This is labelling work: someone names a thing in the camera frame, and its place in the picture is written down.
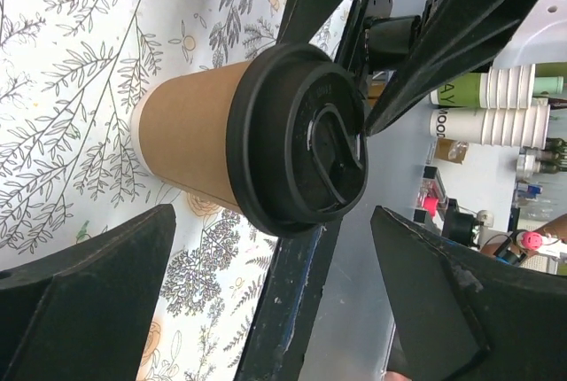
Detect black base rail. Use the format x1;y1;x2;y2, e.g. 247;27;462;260
234;221;341;381

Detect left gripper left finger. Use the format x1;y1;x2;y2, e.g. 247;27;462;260
1;205;176;380

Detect floral table mat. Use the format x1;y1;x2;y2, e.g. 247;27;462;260
1;0;330;380

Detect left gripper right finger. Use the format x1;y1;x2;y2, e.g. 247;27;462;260
371;206;566;380

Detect background paper cup stacks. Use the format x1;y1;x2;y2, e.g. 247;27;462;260
430;65;563;149

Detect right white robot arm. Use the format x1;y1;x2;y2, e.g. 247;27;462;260
278;0;566;135

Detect brown paper coffee cup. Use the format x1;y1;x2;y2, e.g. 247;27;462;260
130;62;250;212

